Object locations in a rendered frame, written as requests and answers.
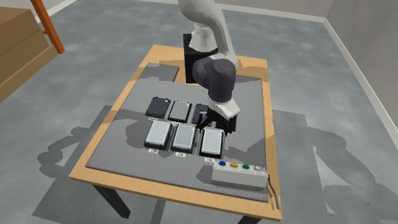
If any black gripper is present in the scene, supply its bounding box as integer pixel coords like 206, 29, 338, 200
196, 107, 233, 142

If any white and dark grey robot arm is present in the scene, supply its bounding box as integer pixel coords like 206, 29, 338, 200
177, 0, 240, 119

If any grey button panel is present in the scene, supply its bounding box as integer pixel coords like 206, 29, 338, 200
211, 160, 279, 209

